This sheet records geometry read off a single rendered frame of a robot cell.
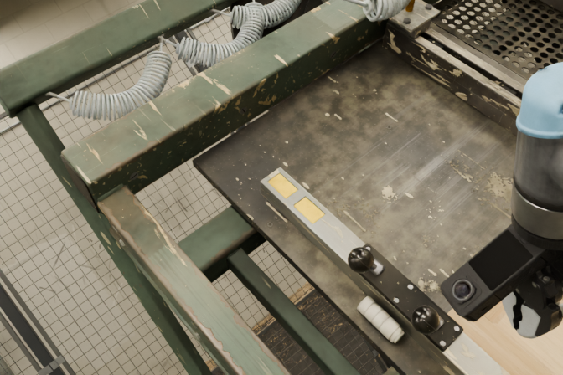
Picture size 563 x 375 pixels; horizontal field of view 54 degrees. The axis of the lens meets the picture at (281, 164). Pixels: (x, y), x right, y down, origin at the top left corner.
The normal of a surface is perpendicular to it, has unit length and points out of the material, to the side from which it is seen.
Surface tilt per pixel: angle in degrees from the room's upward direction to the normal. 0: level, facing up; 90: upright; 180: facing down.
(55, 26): 90
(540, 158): 84
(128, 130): 55
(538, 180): 94
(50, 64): 90
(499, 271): 40
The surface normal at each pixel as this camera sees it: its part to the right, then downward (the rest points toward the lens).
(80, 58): 0.40, -0.15
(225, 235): 0.01, -0.61
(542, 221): -0.58, 0.64
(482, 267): -0.65, -0.43
